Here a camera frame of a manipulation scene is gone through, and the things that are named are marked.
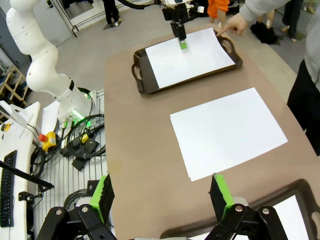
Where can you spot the person in grey hoodie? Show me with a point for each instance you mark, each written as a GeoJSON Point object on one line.
{"type": "Point", "coordinates": [305, 105]}

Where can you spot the person's right hand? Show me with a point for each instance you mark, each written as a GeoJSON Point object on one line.
{"type": "Point", "coordinates": [237, 23]}

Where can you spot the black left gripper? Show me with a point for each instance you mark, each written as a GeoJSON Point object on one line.
{"type": "Point", "coordinates": [176, 13]}

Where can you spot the orange draped mannequin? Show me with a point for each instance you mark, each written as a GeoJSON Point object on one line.
{"type": "Point", "coordinates": [217, 7]}

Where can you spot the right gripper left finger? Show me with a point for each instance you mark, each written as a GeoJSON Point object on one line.
{"type": "Point", "coordinates": [102, 197]}

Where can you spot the person's right forearm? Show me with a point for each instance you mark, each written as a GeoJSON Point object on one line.
{"type": "Point", "coordinates": [260, 7]}

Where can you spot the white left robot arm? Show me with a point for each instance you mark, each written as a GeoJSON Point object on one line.
{"type": "Point", "coordinates": [40, 57]}

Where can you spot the white operator desk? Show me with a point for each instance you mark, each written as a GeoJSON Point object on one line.
{"type": "Point", "coordinates": [22, 155]}

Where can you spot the black keyboard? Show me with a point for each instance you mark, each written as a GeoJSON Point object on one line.
{"type": "Point", "coordinates": [7, 187]}

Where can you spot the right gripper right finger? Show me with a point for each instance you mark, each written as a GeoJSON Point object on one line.
{"type": "Point", "coordinates": [220, 197]}

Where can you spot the brown plastic serving tray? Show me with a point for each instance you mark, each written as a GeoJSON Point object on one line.
{"type": "Point", "coordinates": [147, 82]}
{"type": "Point", "coordinates": [287, 190]}

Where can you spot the aluminium profile base table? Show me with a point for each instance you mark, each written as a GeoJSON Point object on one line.
{"type": "Point", "coordinates": [62, 180]}

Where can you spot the black rod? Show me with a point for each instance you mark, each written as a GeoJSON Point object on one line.
{"type": "Point", "coordinates": [25, 173]}

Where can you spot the yellow emergency stop button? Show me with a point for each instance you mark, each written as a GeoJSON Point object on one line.
{"type": "Point", "coordinates": [6, 126]}
{"type": "Point", "coordinates": [50, 140]}

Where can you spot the black bag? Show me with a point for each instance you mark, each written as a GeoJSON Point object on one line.
{"type": "Point", "coordinates": [262, 32]}

